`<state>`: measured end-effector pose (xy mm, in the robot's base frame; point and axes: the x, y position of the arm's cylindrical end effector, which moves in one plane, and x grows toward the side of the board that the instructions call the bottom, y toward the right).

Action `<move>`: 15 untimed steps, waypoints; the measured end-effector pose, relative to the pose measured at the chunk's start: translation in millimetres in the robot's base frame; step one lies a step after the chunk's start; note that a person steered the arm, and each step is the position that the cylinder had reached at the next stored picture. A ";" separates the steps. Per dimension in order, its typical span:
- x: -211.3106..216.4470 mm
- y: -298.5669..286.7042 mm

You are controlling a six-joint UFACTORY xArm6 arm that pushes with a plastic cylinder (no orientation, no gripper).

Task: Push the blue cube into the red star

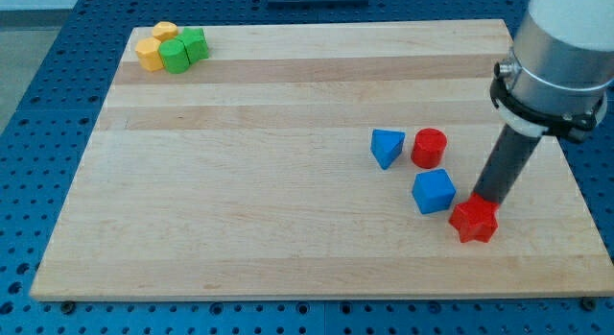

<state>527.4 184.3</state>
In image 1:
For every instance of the yellow hexagon block rear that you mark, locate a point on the yellow hexagon block rear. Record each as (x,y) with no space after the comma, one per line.
(164,30)

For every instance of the blue triangular prism block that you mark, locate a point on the blue triangular prism block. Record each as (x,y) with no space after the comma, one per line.
(386,146)

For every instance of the green cylinder block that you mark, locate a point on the green cylinder block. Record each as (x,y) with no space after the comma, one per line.
(174,56)

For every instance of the yellow hexagon block front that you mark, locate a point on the yellow hexagon block front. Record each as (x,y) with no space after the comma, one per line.
(147,51)

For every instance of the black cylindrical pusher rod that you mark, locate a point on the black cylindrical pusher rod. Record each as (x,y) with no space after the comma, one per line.
(506,161)

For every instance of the yellow hexagon block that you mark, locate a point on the yellow hexagon block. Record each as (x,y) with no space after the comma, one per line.
(147,51)
(164,30)

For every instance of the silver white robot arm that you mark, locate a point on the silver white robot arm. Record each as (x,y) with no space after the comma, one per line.
(560,63)

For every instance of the wooden board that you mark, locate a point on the wooden board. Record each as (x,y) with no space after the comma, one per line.
(250,176)

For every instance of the blue cube block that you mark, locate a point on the blue cube block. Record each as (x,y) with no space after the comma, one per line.
(433,191)

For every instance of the red star block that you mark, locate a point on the red star block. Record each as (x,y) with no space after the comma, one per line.
(475,219)

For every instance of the red cylinder block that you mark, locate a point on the red cylinder block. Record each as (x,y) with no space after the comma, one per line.
(428,148)

